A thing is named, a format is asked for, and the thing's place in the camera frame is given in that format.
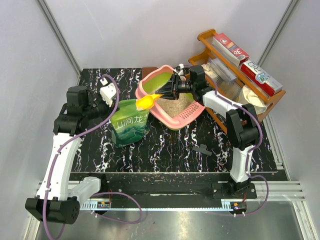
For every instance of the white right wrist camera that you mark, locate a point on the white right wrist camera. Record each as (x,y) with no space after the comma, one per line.
(179,69)

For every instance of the wooden two-tier shelf rack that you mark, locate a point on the wooden two-tier shelf rack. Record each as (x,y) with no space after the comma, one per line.
(231,91)

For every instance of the brown rectangular block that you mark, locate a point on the brown rectangular block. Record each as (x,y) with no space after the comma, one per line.
(149,69)

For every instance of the red white box upper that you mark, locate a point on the red white box upper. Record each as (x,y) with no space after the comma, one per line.
(234,54)

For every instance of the black bag clip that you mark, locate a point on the black bag clip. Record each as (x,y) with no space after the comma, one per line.
(202,149)

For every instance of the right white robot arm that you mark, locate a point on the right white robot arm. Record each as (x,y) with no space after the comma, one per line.
(243,129)

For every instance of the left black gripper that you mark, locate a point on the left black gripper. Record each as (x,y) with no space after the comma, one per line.
(108,109)

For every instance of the red white box lower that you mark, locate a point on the red white box lower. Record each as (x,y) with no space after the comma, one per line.
(261,78)

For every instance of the clear plastic box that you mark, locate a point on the clear plastic box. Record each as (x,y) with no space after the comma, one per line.
(224,73)

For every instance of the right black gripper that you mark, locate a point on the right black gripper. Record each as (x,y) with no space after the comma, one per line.
(170,90)

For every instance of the pink green litter box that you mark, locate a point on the pink green litter box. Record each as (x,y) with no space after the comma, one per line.
(175,114)

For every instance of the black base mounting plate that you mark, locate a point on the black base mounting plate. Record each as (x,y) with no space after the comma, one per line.
(215,185)

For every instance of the red white box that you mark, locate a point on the red white box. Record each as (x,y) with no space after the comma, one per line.
(234,54)
(261,78)

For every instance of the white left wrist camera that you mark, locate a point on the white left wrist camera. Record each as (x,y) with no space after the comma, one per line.
(107,91)

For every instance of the yellow plastic litter scoop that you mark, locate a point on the yellow plastic litter scoop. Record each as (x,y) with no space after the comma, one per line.
(147,102)

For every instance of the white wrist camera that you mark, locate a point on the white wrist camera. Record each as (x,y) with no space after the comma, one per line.
(107,91)
(179,69)

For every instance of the beige paper bag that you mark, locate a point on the beige paper bag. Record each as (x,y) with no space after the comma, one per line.
(247,96)

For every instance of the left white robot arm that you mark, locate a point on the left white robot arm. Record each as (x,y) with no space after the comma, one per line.
(53,200)

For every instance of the green cat litter bag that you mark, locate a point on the green cat litter bag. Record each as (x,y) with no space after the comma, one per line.
(129,125)

